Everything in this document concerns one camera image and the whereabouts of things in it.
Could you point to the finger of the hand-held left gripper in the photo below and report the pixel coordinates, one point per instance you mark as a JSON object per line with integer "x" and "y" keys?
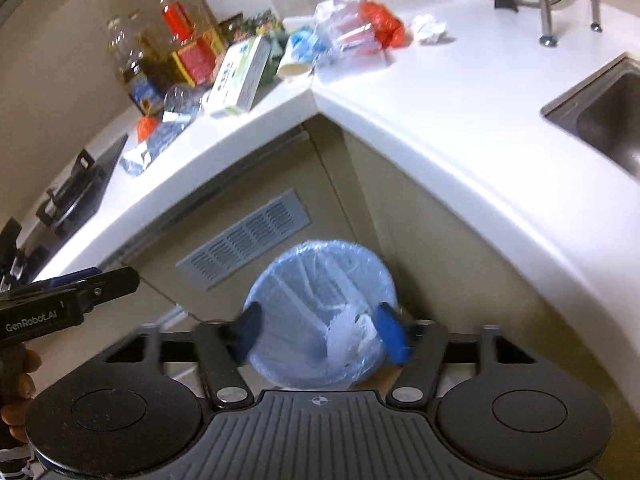
{"x": 72, "y": 277}
{"x": 112, "y": 286}

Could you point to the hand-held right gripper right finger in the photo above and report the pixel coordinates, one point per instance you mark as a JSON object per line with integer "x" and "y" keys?
{"x": 392, "y": 334}

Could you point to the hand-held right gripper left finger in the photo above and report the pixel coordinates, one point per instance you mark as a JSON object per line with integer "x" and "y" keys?
{"x": 248, "y": 331}

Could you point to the waste bin with blue liner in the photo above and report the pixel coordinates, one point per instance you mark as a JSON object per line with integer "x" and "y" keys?
{"x": 300, "y": 280}

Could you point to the white tissue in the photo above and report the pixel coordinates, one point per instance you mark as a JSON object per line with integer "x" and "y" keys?
{"x": 429, "y": 29}

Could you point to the orange plastic bag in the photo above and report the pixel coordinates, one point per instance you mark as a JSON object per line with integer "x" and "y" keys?
{"x": 382, "y": 25}

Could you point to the person's left hand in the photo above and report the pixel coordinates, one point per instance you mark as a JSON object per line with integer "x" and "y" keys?
{"x": 30, "y": 372}

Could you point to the translucent white plastic bag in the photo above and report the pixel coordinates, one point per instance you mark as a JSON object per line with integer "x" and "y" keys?
{"x": 350, "y": 340}

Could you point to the black gas stove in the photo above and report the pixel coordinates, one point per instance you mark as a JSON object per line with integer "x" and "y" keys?
{"x": 80, "y": 190}

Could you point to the grey cabinet vent grille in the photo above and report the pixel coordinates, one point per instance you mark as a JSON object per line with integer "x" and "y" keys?
{"x": 245, "y": 240}

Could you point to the silver foil wrapper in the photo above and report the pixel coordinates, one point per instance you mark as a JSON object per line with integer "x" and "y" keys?
{"x": 137, "y": 159}

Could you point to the blue plastic wrapper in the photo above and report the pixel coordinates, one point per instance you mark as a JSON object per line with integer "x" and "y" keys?
{"x": 170, "y": 137}

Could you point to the orange crumpled wrapper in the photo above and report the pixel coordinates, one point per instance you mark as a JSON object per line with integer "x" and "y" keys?
{"x": 147, "y": 128}

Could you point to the oil bottle with blue label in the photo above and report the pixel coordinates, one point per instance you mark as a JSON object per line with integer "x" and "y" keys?
{"x": 145, "y": 95}

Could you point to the yellow oil bottle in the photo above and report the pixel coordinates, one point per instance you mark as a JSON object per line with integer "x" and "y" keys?
{"x": 150, "y": 55}

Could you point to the white green cardboard box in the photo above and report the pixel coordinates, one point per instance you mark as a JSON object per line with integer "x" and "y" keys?
{"x": 240, "y": 77}

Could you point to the blue printed paper cup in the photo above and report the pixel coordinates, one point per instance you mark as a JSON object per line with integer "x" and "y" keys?
{"x": 295, "y": 67}

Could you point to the stainless steel sink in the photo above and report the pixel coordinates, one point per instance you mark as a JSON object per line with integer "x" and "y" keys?
{"x": 610, "y": 115}

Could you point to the clear plastic bag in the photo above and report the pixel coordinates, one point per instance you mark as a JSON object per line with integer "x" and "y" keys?
{"x": 340, "y": 15}

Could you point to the metal dish rack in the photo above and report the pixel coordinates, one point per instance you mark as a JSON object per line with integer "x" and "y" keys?
{"x": 544, "y": 10}

